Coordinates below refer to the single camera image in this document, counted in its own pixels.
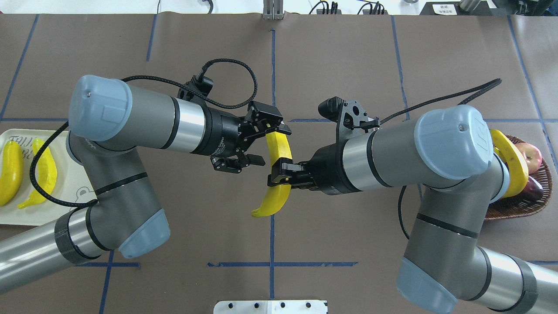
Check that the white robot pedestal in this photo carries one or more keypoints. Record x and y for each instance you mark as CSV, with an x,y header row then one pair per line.
x,y
271,307

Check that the dark red apple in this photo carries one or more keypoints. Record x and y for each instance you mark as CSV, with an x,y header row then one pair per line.
x,y
532,191

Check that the aluminium frame post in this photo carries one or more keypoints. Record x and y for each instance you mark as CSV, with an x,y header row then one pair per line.
x,y
273,10

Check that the pink yellow apple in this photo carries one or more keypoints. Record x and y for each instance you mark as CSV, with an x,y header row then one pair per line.
x,y
532,156

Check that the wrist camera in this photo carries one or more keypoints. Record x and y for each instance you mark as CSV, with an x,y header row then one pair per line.
x,y
196,88
351,118

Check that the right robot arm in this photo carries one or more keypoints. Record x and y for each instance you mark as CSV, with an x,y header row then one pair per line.
x,y
450,152

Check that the yellow banana long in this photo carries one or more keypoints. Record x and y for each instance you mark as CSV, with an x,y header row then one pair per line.
x,y
516,164

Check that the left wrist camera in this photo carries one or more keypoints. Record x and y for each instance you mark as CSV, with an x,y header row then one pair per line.
x,y
196,88

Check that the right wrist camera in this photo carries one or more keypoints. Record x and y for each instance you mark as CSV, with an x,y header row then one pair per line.
x,y
351,118

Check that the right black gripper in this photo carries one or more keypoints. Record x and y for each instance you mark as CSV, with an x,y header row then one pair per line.
x,y
330,169

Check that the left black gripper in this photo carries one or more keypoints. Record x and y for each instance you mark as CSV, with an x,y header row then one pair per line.
x,y
222,133

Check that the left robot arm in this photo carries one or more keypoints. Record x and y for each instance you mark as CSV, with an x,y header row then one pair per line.
x,y
108,120

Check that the brown wicker basket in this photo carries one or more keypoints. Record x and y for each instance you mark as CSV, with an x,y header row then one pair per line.
x,y
514,207

